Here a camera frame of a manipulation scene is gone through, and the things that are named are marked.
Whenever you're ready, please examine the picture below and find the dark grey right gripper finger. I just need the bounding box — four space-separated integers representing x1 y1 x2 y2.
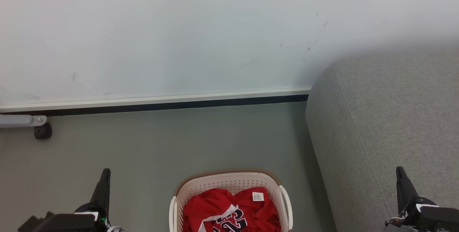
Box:
396 166 420 214

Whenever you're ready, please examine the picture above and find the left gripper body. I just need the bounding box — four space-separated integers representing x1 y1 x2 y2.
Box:
17 203 124 232

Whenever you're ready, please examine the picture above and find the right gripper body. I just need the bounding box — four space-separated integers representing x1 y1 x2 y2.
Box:
383 197 459 232

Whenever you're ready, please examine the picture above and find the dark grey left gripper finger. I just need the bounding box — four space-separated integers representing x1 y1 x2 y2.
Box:
89 168 111 212

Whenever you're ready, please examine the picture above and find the red sports jersey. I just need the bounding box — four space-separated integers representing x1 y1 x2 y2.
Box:
183 188 282 232

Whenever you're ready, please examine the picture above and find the grey fabric sofa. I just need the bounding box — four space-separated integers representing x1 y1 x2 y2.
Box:
306 47 459 232

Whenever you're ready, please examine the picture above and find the black caster wheel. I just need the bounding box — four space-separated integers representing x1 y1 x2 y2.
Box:
34 123 53 140

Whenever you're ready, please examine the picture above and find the white and black baseboard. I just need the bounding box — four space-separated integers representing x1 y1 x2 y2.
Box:
0 88 312 115

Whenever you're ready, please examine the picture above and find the grey metal bar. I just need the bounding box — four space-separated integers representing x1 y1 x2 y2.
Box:
0 115 47 128

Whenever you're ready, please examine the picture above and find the white perforated laundry basket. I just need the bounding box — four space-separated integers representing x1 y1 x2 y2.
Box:
169 169 293 232

